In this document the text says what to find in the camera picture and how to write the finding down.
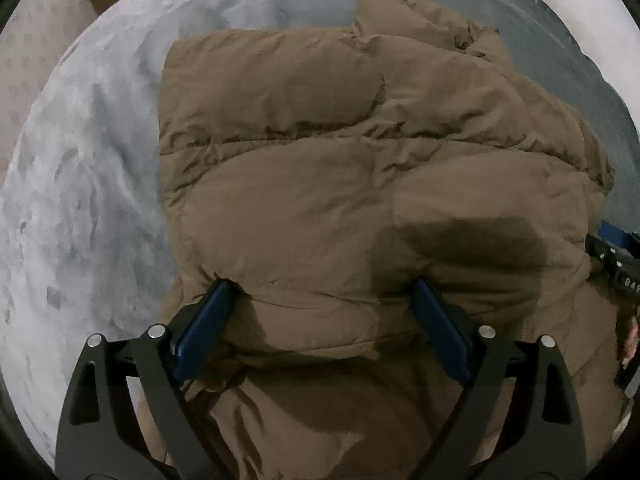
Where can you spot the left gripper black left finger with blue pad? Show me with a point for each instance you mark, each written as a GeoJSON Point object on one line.
{"type": "Point", "coordinates": [99, 436]}

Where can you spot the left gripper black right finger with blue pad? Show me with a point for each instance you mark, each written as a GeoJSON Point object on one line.
{"type": "Point", "coordinates": [517, 416]}

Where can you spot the brown puffer jacket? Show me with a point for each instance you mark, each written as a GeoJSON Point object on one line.
{"type": "Point", "coordinates": [323, 170]}

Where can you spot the person's right hand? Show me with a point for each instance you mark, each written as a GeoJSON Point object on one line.
{"type": "Point", "coordinates": [627, 334]}

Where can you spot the grey plush bed blanket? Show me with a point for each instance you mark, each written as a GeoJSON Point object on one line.
{"type": "Point", "coordinates": [84, 245]}

